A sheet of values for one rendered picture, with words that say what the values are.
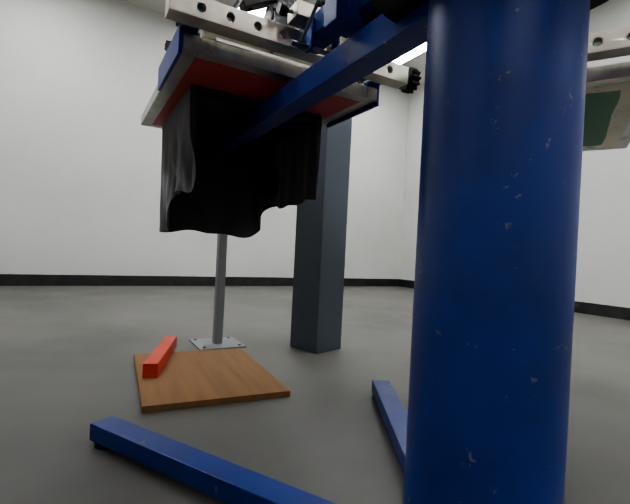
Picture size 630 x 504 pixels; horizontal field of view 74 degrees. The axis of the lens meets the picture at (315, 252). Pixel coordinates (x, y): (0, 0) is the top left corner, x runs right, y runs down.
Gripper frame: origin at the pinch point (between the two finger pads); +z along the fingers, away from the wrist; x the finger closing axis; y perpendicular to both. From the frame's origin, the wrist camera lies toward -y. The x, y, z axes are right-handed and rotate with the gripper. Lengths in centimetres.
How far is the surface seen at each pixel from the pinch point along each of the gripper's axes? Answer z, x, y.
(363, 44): 21, -56, -3
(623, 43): 9, -72, 59
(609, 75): 13, -66, 65
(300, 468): 109, -43, -5
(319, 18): 7.2, -38.0, -3.2
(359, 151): -81, 367, 294
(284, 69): 12.1, -18.7, -2.7
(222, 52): 12.2, -18.7, -19.9
